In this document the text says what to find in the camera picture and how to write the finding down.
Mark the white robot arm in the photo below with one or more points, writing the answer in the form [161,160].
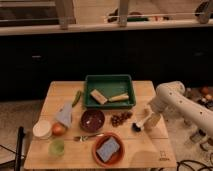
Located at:
[172,94]

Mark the orange bowl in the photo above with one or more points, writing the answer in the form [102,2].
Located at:
[116,157]

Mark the grey folded cloth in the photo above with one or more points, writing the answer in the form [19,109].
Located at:
[64,115]

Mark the green plastic tray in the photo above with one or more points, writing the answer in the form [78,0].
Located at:
[109,86]

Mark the metal fork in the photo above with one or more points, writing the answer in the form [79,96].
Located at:
[85,137]

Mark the brown grapes bunch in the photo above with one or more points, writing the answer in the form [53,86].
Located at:
[117,120]

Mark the green chili pepper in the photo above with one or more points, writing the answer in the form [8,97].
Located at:
[77,98]

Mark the black chair frame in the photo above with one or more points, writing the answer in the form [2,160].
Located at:
[18,152]

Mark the blue sponge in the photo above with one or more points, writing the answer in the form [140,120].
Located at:
[107,149]

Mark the green cup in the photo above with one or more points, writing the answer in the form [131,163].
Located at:
[56,147]

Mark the orange fruit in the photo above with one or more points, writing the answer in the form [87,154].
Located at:
[58,129]

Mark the yellow corn cob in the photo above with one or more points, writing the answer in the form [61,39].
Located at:
[121,97]

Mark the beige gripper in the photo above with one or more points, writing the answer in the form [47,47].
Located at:
[152,119]

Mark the white cup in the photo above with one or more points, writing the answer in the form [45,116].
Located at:
[42,129]

